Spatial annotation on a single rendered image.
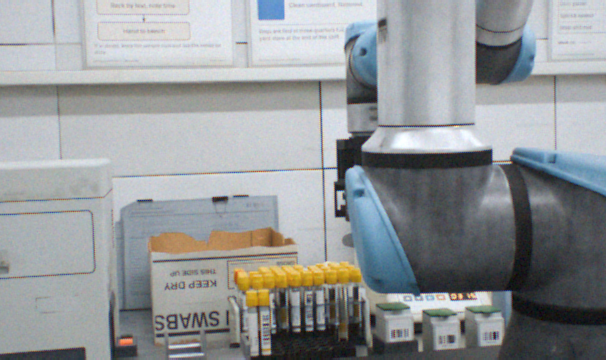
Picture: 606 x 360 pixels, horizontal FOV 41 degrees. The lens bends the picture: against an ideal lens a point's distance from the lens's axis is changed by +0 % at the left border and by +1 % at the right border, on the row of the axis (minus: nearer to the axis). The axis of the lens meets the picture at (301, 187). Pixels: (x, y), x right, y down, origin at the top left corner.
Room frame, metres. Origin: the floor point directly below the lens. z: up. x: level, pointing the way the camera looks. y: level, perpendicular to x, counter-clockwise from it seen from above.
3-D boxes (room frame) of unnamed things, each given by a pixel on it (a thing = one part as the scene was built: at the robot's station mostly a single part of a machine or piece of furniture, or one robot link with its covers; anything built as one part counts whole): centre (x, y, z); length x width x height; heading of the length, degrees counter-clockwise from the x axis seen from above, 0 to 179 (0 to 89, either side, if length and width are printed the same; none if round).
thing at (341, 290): (1.16, -0.05, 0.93); 0.01 x 0.01 x 0.10; 11
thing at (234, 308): (1.26, 0.01, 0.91); 0.20 x 0.10 x 0.07; 101
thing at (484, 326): (1.15, -0.25, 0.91); 0.05 x 0.04 x 0.07; 11
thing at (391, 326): (1.13, -0.12, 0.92); 0.05 x 0.04 x 0.06; 13
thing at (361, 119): (1.12, -0.10, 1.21); 0.08 x 0.08 x 0.05
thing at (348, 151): (1.12, -0.10, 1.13); 0.09 x 0.08 x 0.12; 105
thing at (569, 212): (0.74, -0.24, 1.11); 0.13 x 0.12 x 0.14; 92
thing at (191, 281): (1.43, 0.15, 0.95); 0.29 x 0.25 x 0.15; 11
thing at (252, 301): (1.15, 0.02, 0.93); 0.17 x 0.09 x 0.11; 101
